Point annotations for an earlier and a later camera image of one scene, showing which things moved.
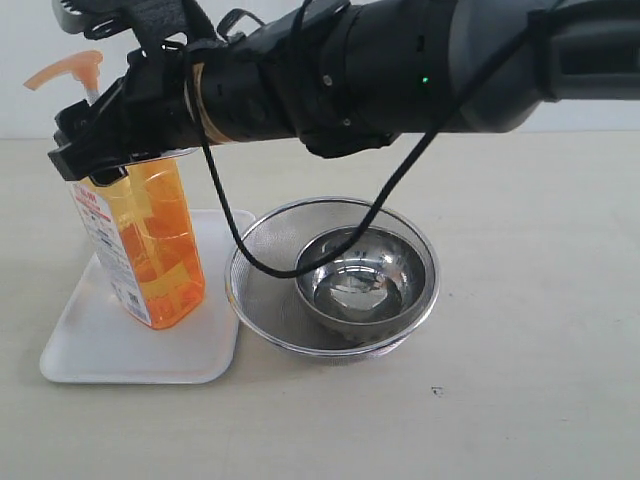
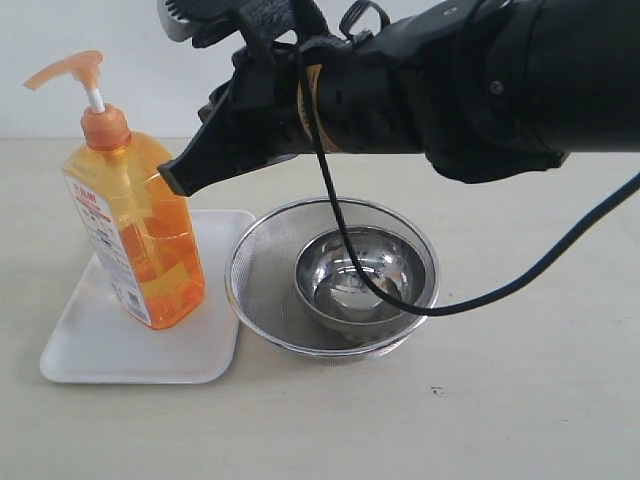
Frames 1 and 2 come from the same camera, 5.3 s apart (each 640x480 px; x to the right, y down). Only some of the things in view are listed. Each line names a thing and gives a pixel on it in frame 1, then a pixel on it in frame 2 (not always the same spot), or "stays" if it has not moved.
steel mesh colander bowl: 274,307 stays
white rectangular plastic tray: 104,338 stays
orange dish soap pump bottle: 145,227 stays
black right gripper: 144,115 → 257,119
